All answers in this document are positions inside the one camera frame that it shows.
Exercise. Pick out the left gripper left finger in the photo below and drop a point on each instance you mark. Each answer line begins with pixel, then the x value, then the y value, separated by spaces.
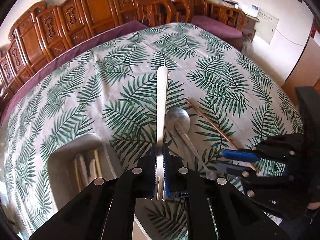
pixel 148 165

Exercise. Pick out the carved wooden armchair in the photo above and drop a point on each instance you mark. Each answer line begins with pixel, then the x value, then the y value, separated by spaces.
pixel 232 17

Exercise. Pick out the purple armchair cushion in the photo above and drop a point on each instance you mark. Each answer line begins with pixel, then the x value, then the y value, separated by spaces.
pixel 215 27

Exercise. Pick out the palm leaf tablecloth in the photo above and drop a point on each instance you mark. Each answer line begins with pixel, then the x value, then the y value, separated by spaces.
pixel 111 90

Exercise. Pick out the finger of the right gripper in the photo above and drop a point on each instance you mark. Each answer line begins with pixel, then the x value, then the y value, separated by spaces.
pixel 240 156
pixel 234 170

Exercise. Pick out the light bamboo chopstick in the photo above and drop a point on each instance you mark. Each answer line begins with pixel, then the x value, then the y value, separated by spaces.
pixel 97 161
pixel 78 179

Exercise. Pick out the large steel spoon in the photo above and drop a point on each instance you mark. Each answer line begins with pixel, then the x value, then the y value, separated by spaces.
pixel 177 122

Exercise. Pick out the grey metal utensil tray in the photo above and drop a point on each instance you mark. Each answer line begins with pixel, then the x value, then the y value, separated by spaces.
pixel 61 170

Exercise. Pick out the cream plastic fork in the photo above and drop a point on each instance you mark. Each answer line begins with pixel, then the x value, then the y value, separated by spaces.
pixel 162 83

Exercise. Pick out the long carved wooden sofa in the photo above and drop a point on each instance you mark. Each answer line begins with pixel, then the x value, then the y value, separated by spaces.
pixel 43 33

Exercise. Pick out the cream plastic spoon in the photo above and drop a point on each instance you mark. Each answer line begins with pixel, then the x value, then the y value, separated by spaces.
pixel 92 170
pixel 82 169

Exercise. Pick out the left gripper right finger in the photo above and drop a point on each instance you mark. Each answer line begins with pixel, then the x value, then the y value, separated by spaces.
pixel 171 165

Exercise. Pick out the wooden side table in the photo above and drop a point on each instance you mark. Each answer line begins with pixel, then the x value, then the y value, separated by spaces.
pixel 249 27

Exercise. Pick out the purple sofa cushion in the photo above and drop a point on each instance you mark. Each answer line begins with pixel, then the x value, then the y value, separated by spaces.
pixel 67 56

